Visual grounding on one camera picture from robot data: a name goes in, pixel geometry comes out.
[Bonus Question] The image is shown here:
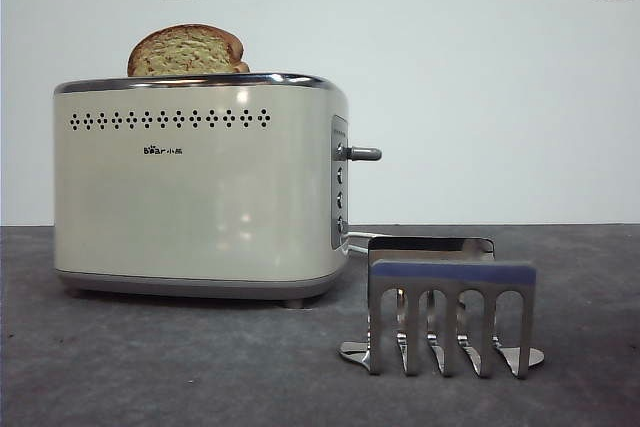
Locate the white toaster power cord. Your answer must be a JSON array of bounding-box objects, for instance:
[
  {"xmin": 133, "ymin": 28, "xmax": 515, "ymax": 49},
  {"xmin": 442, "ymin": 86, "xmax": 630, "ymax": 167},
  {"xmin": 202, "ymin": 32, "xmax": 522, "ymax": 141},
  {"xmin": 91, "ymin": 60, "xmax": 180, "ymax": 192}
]
[{"xmin": 346, "ymin": 230, "xmax": 375, "ymax": 256}]

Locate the stainless steel toast rack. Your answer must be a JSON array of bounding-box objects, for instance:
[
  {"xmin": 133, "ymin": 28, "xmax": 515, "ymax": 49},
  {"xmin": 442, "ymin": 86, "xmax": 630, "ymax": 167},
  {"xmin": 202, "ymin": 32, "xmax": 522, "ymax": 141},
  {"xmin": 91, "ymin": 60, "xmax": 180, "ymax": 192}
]
[{"xmin": 339, "ymin": 235, "xmax": 546, "ymax": 380}]

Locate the grey toaster lever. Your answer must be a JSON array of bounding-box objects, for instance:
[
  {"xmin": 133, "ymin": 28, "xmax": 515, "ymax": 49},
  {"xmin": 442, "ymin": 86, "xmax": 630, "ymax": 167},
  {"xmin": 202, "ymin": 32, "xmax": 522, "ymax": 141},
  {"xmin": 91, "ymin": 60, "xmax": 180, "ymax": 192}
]
[{"xmin": 344, "ymin": 145, "xmax": 383, "ymax": 163}]

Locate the brown-crusted bread slice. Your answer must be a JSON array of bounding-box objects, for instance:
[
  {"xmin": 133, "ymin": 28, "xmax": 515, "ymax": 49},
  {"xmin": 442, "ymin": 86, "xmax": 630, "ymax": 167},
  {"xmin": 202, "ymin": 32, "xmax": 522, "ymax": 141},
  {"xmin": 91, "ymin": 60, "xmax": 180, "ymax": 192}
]
[{"xmin": 126, "ymin": 23, "xmax": 252, "ymax": 79}]

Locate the cream two-slot toaster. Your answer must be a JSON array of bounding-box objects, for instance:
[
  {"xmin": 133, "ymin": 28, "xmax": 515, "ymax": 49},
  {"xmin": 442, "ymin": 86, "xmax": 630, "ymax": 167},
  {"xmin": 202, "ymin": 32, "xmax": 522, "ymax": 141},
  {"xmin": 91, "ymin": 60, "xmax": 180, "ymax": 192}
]
[{"xmin": 52, "ymin": 71, "xmax": 350, "ymax": 309}]

